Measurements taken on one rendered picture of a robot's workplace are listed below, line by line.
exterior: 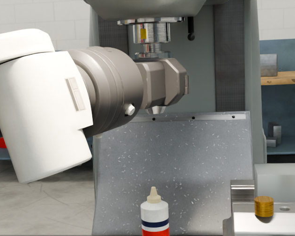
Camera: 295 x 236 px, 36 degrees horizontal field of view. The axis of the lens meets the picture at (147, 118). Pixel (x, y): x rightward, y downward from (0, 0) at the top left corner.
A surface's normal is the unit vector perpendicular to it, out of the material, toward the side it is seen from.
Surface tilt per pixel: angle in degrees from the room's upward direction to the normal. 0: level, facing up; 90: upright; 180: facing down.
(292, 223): 41
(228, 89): 90
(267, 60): 90
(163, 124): 64
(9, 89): 84
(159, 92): 90
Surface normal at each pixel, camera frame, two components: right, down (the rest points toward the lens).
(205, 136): -0.11, -0.29
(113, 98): 0.88, 0.10
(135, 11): -0.07, 0.93
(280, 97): -0.11, 0.18
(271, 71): -0.32, 0.18
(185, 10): 0.42, 0.88
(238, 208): -0.05, -0.98
